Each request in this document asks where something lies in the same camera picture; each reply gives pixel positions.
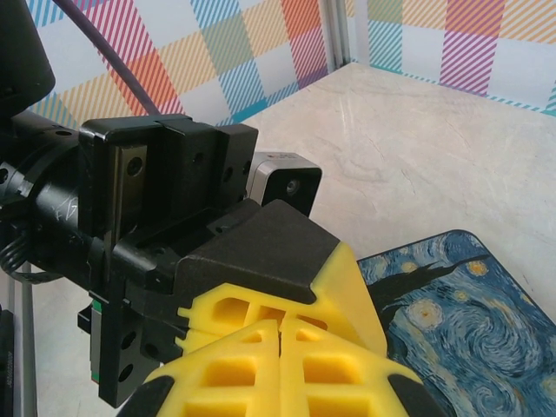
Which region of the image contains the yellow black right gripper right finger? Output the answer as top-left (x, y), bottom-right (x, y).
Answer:
top-left (280, 321), bottom-right (449, 417)

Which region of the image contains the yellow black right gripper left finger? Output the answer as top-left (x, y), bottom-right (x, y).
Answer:
top-left (124, 319), bottom-right (282, 417)

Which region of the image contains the aluminium frame post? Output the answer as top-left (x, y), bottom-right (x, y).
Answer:
top-left (331, 0), bottom-right (352, 67)
top-left (8, 277), bottom-right (36, 417)

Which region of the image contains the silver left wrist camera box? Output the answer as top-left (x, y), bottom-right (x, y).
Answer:
top-left (245, 150), bottom-right (323, 219)

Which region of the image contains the purple camera cable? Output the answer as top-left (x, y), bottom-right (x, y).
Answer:
top-left (53, 0), bottom-right (160, 117)

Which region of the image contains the black printed bar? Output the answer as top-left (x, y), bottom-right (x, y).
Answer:
top-left (0, 307), bottom-right (17, 417)

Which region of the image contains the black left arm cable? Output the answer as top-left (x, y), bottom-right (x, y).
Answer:
top-left (0, 234), bottom-right (34, 286)

